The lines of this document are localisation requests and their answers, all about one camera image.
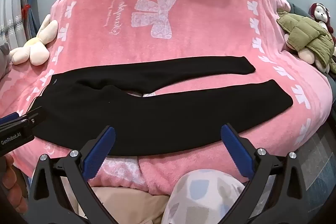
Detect dark grey pillow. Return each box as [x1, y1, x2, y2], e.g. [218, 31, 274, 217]
[291, 4, 313, 17]

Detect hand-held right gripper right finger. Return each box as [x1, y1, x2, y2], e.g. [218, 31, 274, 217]
[220, 123, 312, 224]

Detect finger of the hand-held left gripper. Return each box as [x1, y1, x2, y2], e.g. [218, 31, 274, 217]
[0, 107, 44, 127]

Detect grey checkered cloth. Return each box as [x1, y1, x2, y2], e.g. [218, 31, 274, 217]
[299, 122, 336, 188]

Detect person's patterned pajama leg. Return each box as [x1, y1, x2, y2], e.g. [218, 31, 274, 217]
[160, 169, 250, 224]

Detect red-hooded plush doll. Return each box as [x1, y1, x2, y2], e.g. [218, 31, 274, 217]
[308, 2, 335, 31]

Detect green puffer jacket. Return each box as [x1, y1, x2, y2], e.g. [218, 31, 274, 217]
[276, 11, 336, 69]

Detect pink bow-print blanket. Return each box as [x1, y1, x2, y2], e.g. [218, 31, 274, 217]
[0, 0, 334, 194]

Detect beige bed sheet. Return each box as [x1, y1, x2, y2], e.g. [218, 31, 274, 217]
[71, 185, 171, 224]

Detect grey plush cloth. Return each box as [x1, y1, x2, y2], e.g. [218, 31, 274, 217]
[0, 42, 12, 77]

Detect cream plush toy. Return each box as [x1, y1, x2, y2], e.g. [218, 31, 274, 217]
[297, 47, 331, 73]

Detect cream flower plush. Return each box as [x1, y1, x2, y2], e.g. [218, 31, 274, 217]
[9, 14, 59, 66]

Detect black pants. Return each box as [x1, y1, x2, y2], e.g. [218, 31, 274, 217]
[29, 55, 294, 157]

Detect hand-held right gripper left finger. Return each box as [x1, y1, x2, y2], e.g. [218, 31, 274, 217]
[26, 126, 117, 224]

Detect person's left hand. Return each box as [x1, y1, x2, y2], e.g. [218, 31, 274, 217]
[0, 154, 28, 214]

